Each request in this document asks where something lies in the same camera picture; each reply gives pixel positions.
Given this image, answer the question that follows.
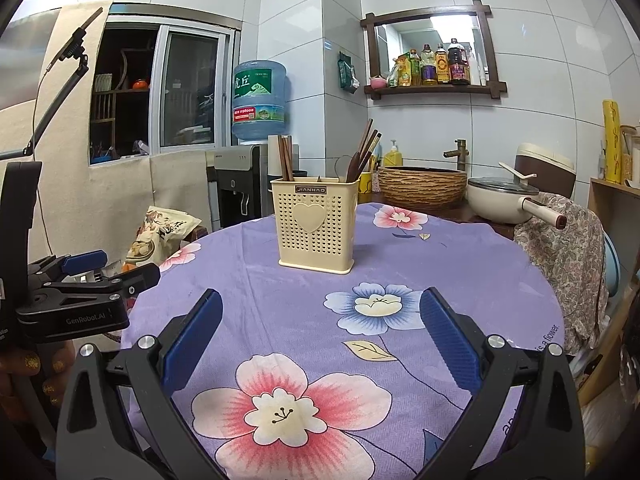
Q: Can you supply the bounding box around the white ladle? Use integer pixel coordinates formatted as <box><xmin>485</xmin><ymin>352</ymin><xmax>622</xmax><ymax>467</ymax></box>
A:
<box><xmin>498</xmin><ymin>161</ymin><xmax>539</xmax><ymax>181</ymax></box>

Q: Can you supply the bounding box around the paisley floral cloth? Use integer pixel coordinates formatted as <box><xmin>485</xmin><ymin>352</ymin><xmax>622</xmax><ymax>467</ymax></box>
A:
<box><xmin>513</xmin><ymin>192</ymin><xmax>610</xmax><ymax>354</ymax></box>

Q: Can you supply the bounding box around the yellow soap dispenser bottle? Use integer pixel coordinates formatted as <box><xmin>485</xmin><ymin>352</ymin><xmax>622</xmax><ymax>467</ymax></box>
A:
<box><xmin>382</xmin><ymin>139</ymin><xmax>405</xmax><ymax>167</ymax></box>

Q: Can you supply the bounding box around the yellow roll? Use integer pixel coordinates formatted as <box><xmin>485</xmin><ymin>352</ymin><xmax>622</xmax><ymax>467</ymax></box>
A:
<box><xmin>601</xmin><ymin>99</ymin><xmax>624</xmax><ymax>184</ymax></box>

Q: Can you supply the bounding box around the green packet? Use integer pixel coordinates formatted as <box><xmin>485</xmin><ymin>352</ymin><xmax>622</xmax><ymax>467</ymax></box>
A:
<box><xmin>337</xmin><ymin>51</ymin><xmax>360</xmax><ymax>95</ymax></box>

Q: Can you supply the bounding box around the blue water jug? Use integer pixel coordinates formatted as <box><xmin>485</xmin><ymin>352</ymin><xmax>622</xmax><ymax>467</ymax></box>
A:
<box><xmin>230</xmin><ymin>59</ymin><xmax>290</xmax><ymax>144</ymax></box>

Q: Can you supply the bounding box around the person's left hand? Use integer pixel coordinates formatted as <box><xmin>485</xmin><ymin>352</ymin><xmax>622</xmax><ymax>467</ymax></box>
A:
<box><xmin>0</xmin><ymin>342</ymin><xmax>77</xmax><ymax>413</ymax></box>

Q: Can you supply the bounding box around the light wooden shelf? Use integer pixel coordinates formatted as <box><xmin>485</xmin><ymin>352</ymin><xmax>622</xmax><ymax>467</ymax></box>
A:
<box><xmin>577</xmin><ymin>177</ymin><xmax>640</xmax><ymax>407</ymax></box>

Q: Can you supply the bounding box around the brown woven-pattern sink basin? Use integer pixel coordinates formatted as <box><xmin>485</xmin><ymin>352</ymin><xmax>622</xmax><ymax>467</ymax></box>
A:
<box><xmin>377</xmin><ymin>165</ymin><xmax>469</xmax><ymax>211</ymax></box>

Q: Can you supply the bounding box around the brown and cream rice cooker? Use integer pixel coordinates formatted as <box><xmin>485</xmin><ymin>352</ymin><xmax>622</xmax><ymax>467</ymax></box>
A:
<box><xmin>514</xmin><ymin>142</ymin><xmax>576</xmax><ymax>202</ymax></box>

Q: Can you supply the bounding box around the orange label sauce bottle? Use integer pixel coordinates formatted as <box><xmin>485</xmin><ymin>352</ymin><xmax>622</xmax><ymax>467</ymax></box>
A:
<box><xmin>434</xmin><ymin>43</ymin><xmax>450</xmax><ymax>85</ymax></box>

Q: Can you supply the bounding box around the light blue plastic basin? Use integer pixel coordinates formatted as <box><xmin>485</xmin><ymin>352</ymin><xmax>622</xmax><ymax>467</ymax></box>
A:
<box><xmin>597</xmin><ymin>230</ymin><xmax>621</xmax><ymax>302</ymax></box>

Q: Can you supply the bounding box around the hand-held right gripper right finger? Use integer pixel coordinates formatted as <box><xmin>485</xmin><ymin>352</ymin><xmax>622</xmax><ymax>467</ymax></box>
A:
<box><xmin>419</xmin><ymin>287</ymin><xmax>586</xmax><ymax>480</ymax></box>

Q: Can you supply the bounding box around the yellow cooking oil bottle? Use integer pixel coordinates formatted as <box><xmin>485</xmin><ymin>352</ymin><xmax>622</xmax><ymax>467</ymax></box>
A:
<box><xmin>397</xmin><ymin>49</ymin><xmax>423</xmax><ymax>87</ymax></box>

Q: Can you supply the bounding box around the dark soy sauce bottle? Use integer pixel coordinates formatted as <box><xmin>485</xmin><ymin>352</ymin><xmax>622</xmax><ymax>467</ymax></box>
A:
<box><xmin>446</xmin><ymin>38</ymin><xmax>471</xmax><ymax>86</ymax></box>

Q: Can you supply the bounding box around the wooden framed mirror shelf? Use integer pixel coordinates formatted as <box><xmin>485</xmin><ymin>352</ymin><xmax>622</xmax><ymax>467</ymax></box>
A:
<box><xmin>359</xmin><ymin>3</ymin><xmax>509</xmax><ymax>104</ymax></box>

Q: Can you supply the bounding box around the cream pot with glass lid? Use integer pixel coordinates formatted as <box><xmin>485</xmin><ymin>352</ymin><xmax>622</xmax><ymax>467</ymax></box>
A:
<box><xmin>465</xmin><ymin>176</ymin><xmax>569</xmax><ymax>229</ymax></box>

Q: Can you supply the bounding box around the stack of paper cups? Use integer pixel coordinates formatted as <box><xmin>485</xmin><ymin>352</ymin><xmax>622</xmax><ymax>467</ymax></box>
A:
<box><xmin>267</xmin><ymin>134</ymin><xmax>301</xmax><ymax>179</ymax></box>

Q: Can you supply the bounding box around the grey water dispenser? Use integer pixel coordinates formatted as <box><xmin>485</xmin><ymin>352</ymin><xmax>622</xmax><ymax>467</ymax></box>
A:
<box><xmin>205</xmin><ymin>143</ymin><xmax>302</xmax><ymax>229</ymax></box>

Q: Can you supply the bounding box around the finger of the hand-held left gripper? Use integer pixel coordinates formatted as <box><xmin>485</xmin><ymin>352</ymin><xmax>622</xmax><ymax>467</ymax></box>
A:
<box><xmin>47</xmin><ymin>263</ymin><xmax>161</xmax><ymax>302</ymax></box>
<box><xmin>28</xmin><ymin>248</ymin><xmax>109</xmax><ymax>282</ymax></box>

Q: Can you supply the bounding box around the purple floral tablecloth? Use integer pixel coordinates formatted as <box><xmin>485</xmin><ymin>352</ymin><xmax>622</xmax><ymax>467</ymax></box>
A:
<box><xmin>120</xmin><ymin>202</ymin><xmax>567</xmax><ymax>480</ymax></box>

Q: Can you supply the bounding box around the aluminium sliding window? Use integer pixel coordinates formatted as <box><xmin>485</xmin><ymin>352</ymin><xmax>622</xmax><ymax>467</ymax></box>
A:
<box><xmin>89</xmin><ymin>2</ymin><xmax>242</xmax><ymax>167</ymax></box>

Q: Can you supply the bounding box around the cream plastic utensil holder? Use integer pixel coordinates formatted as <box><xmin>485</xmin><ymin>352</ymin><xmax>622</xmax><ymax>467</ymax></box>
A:
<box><xmin>269</xmin><ymin>175</ymin><xmax>360</xmax><ymax>275</ymax></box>

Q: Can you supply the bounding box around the printed snack bag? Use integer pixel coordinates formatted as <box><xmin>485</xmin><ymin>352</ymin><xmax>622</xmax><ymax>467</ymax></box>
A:
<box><xmin>122</xmin><ymin>205</ymin><xmax>203</xmax><ymax>274</ymax></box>

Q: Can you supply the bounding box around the white bottle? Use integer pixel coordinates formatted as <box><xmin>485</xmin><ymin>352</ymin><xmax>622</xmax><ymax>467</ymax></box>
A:
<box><xmin>470</xmin><ymin>52</ymin><xmax>489</xmax><ymax>86</ymax></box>

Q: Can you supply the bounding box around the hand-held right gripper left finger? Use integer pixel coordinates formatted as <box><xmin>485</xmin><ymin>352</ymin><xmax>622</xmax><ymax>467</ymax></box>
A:
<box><xmin>56</xmin><ymin>288</ymin><xmax>224</xmax><ymax>480</ymax></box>

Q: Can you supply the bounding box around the brass bamboo-style faucet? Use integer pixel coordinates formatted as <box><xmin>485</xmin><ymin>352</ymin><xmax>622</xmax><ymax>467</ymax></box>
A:
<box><xmin>442</xmin><ymin>138</ymin><xmax>471</xmax><ymax>174</ymax></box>

